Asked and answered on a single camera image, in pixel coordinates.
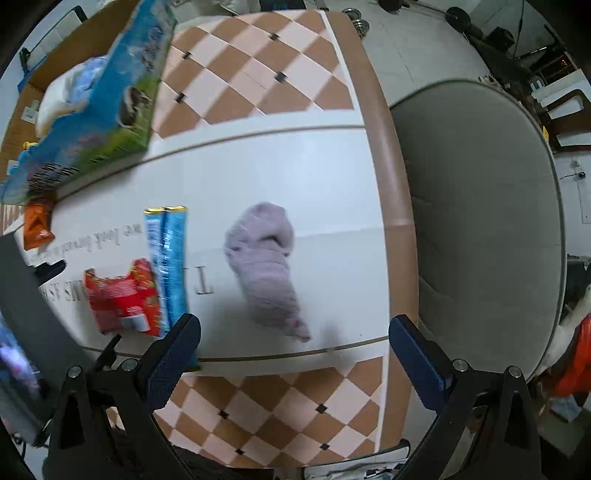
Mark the orange cloth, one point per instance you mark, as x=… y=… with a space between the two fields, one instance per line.
x=577 y=369

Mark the black dumbbell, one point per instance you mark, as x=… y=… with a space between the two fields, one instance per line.
x=458 y=17

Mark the blue printed carton box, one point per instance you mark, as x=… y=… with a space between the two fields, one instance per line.
x=106 y=92

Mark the beige cushioned chair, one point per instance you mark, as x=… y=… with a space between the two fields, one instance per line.
x=480 y=221

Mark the brown cardboard box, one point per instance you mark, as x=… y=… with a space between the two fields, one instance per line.
x=69 y=50

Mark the purple fuzzy towel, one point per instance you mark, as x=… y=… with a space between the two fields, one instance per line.
x=265 y=272

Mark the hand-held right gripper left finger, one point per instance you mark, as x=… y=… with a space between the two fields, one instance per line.
x=173 y=360

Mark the metal weight plates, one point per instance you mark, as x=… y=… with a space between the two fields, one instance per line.
x=360 y=21

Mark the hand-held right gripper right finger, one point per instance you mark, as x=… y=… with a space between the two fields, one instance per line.
x=418 y=364

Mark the orange snack packet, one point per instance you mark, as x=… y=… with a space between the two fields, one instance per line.
x=38 y=226

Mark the white wooden furniture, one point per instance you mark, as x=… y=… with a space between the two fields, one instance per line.
x=565 y=110

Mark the checkered tablecloth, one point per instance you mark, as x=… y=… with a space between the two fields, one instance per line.
x=286 y=175

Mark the blue stick packet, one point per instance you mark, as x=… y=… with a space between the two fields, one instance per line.
x=154 y=258
x=176 y=263

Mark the red snack packet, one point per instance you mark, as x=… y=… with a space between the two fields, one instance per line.
x=120 y=295

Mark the white plastic bag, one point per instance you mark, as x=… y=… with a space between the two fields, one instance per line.
x=60 y=97

